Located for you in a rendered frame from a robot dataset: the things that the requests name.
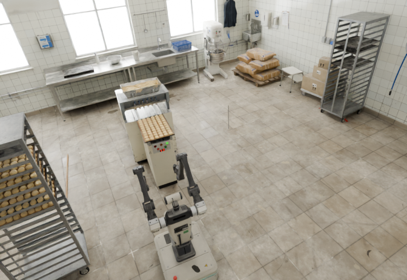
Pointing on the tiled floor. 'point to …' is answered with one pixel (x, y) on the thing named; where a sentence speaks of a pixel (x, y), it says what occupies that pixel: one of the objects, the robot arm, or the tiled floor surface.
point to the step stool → (292, 75)
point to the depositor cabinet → (140, 156)
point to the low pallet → (255, 79)
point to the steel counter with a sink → (157, 53)
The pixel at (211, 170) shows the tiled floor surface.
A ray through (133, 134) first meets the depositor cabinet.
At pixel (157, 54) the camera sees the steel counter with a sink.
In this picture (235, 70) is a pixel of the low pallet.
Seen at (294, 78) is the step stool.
